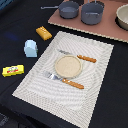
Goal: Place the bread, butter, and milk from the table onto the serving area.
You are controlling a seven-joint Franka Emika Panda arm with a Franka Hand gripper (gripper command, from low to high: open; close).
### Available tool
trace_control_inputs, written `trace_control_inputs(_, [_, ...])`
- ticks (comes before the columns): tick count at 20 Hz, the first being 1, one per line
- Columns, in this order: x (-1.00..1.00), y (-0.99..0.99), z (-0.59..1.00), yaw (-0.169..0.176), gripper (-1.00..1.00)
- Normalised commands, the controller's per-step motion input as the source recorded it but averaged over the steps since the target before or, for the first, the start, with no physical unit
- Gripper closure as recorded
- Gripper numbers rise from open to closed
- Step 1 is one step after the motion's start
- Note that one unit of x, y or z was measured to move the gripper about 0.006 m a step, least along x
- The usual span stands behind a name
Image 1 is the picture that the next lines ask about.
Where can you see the pink wooden tray board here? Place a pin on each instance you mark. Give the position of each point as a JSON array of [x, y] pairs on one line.
[[106, 28]]

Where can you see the white woven placemat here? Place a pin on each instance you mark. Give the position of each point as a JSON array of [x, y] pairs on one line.
[[64, 101]]

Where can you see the wooden handled fork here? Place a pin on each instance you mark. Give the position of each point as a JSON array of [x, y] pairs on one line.
[[66, 81]]

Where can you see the golden bread loaf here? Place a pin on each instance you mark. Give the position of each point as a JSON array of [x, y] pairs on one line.
[[43, 33]]

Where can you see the grey saucepan with handle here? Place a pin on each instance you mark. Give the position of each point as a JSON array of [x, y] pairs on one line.
[[68, 9]]

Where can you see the wooden handled knife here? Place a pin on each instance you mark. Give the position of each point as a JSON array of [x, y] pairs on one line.
[[79, 56]]

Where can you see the yellow butter box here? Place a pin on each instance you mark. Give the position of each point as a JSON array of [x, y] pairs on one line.
[[13, 70]]

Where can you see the grey cooking pot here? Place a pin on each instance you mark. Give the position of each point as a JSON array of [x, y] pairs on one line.
[[91, 13]]

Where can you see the round beige plate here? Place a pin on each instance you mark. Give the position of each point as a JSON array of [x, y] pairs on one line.
[[68, 66]]

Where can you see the beige bowl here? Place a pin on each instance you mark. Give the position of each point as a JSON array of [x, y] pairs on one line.
[[122, 15]]

